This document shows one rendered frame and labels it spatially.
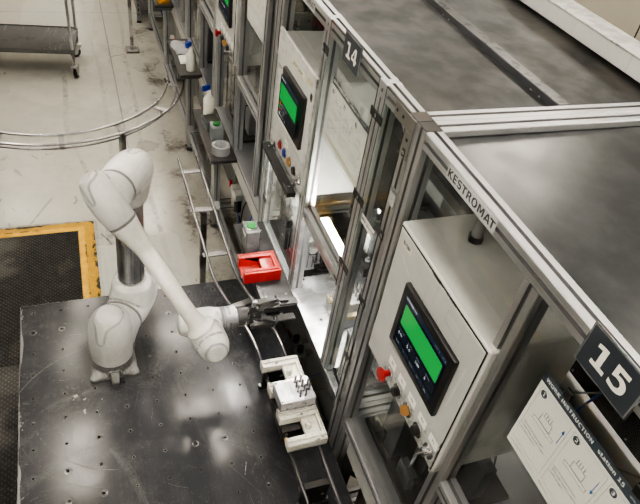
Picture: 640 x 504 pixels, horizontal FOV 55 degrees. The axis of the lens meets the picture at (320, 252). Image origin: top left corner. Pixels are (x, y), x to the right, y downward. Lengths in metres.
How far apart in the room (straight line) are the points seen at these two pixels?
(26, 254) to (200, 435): 2.11
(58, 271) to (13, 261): 0.28
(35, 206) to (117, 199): 2.51
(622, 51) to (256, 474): 1.79
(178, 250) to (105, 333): 1.76
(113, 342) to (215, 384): 0.42
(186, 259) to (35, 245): 0.92
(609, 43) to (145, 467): 2.02
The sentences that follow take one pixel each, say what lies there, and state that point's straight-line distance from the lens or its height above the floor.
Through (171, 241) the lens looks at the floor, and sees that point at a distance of 4.12.
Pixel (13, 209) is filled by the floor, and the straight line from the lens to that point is 4.51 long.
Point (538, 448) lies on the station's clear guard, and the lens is 1.27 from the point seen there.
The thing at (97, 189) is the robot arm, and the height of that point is 1.52.
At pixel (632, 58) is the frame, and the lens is 2.06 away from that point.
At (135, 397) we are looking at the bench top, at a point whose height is 0.68.
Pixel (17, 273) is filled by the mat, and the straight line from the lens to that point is 4.01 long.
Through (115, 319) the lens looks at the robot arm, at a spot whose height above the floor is 0.95.
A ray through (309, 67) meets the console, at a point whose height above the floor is 1.83.
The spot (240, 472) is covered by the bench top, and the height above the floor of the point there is 0.68.
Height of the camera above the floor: 2.69
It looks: 41 degrees down
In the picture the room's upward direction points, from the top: 10 degrees clockwise
